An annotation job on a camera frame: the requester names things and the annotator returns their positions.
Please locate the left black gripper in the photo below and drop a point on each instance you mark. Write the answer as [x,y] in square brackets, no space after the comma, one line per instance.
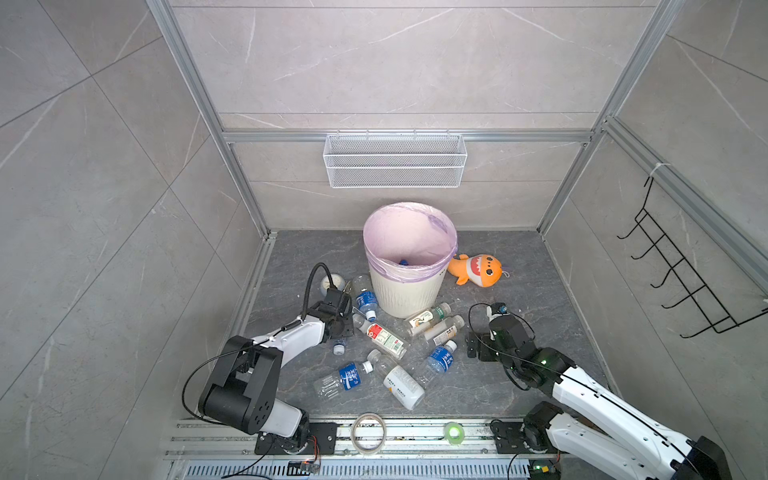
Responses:
[349,325]

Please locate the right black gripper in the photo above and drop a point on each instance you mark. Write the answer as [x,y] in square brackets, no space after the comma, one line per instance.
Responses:
[484,341]

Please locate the small blue label bottle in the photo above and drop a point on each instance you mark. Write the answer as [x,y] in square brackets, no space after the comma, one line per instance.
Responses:
[436,364]

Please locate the blue label bottle front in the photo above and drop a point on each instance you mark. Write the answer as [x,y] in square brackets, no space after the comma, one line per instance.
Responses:
[343,380]

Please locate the white label large bottle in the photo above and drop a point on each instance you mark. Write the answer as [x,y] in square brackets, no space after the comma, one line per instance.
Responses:
[396,380]

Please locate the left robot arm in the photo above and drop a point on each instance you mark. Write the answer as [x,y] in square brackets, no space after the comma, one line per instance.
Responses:
[241,389]

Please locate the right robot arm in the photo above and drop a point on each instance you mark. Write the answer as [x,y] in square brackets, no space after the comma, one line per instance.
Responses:
[582,418]

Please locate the cream ribbed trash bin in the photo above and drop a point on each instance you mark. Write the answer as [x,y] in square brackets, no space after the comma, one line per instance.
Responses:
[403,300]

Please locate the pink bin liner bag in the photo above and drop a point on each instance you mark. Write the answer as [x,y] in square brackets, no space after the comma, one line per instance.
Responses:
[419,233]

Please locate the light blue alarm clock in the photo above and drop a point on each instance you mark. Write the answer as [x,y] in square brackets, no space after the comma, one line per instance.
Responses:
[337,280]

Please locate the red green label bottle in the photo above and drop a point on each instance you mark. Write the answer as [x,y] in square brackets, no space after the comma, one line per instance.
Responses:
[384,339]

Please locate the clear bottle yellow label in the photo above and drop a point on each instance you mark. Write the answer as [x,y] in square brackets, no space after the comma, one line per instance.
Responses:
[444,331]

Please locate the orange shark plush toy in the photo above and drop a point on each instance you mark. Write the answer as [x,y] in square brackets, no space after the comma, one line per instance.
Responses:
[482,270]

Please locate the crane label green cap bottle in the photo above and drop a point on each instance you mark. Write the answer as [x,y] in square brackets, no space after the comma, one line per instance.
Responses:
[428,318]

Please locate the green tape roll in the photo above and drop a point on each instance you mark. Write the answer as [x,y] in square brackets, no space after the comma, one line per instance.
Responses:
[454,433]

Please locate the clear tape roll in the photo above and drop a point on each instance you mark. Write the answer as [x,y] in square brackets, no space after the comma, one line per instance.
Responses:
[368,434]

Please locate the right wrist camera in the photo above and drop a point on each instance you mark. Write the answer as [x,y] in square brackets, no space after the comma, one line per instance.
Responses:
[496,310]

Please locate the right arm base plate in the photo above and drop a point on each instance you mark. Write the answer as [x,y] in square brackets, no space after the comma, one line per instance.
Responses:
[518,437]

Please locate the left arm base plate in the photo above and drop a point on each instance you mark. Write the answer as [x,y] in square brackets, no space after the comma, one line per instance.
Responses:
[310,438]

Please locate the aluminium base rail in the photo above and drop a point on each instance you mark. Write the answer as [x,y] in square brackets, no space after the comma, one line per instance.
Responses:
[415,449]

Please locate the white wire mesh basket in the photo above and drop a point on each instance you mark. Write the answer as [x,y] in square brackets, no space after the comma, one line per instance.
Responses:
[394,160]

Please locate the black wall hook rack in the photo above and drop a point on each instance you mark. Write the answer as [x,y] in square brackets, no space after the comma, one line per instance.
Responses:
[677,265]

